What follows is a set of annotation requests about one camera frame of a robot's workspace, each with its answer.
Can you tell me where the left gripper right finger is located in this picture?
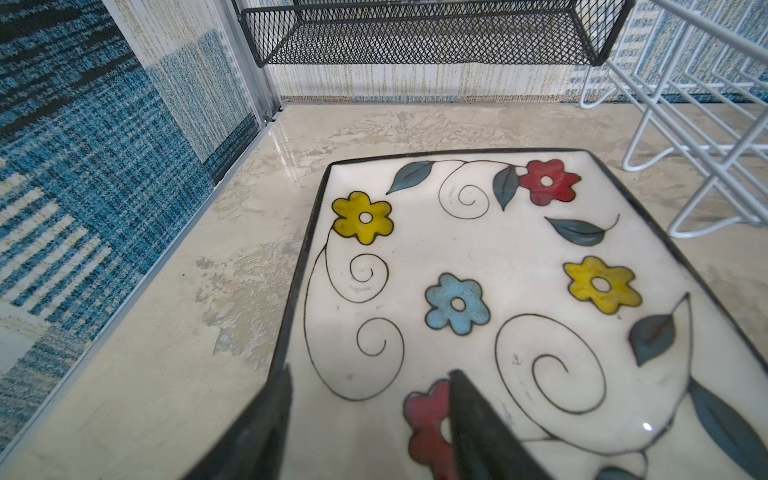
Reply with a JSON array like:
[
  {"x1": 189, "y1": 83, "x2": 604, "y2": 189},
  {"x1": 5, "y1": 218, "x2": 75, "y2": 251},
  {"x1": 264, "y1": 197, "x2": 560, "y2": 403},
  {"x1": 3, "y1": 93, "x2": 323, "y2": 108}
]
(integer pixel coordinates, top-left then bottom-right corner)
[{"x1": 449, "y1": 369, "x2": 549, "y2": 479}]

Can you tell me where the black mesh shelf rack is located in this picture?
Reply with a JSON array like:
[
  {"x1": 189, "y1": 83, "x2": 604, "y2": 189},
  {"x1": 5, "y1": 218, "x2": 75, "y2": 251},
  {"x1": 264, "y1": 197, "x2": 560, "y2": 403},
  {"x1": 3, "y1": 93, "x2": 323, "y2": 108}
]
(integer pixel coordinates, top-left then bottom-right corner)
[{"x1": 236, "y1": 1, "x2": 634, "y2": 67}]

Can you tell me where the white wire dish rack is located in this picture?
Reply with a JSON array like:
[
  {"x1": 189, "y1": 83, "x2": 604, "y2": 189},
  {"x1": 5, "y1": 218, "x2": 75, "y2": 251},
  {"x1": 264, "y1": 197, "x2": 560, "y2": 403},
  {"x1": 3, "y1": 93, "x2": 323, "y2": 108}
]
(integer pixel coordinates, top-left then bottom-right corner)
[{"x1": 569, "y1": 1, "x2": 767, "y2": 239}]

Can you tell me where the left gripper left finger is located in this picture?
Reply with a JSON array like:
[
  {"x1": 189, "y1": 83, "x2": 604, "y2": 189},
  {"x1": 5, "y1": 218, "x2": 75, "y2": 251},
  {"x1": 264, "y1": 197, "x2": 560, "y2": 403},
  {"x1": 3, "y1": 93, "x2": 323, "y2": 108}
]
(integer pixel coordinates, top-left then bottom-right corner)
[{"x1": 184, "y1": 367, "x2": 293, "y2": 479}]

